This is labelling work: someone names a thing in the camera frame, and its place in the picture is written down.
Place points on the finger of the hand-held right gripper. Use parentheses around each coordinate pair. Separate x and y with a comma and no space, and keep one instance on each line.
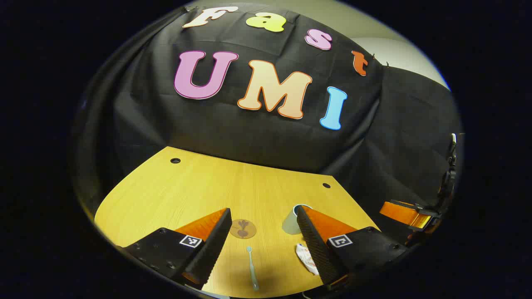
(401,212)

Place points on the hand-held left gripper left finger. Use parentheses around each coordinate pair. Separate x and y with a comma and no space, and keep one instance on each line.
(216,241)

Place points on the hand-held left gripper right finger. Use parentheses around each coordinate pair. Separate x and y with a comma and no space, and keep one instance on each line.
(316,245)

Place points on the white toothpaste tube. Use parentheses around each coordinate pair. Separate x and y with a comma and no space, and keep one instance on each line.
(305,257)

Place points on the round cork coaster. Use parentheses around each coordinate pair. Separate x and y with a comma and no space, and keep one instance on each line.
(242,229)

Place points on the light blue toothbrush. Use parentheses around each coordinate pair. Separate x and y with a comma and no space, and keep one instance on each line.
(252,265)

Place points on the wooden desktop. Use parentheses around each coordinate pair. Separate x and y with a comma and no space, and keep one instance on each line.
(187,191)

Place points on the black backdrop cloth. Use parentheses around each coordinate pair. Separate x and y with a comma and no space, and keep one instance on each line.
(232,128)

